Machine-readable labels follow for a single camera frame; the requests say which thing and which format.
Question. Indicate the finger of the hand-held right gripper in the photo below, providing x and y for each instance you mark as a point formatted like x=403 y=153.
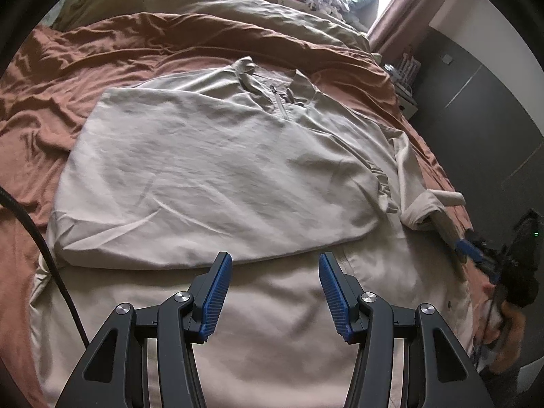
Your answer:
x=469 y=250

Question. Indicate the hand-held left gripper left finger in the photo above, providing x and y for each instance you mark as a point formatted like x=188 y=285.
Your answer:
x=216 y=289

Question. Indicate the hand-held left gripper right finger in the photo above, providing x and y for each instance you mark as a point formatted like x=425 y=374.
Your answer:
x=333 y=289

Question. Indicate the beige zip-neck garment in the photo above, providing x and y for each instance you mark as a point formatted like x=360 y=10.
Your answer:
x=212 y=157

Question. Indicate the person's right hand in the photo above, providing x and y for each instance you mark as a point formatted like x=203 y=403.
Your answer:
x=508 y=331

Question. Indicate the dark grey wardrobe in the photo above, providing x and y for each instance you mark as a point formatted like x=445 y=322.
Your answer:
x=480 y=106

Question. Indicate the white nightstand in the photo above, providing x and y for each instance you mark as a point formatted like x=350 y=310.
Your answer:
x=406 y=104

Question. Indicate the white rack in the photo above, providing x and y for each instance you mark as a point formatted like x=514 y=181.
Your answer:
x=408 y=72

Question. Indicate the pink-brown curtain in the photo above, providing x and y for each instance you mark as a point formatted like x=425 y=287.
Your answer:
x=403 y=12

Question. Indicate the brown blanket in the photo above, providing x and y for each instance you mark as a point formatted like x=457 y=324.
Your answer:
x=63 y=72

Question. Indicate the grey pillow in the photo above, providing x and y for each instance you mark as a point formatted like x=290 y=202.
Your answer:
x=363 y=2

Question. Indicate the beige duvet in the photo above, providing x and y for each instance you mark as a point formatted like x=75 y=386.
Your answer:
x=170 y=0

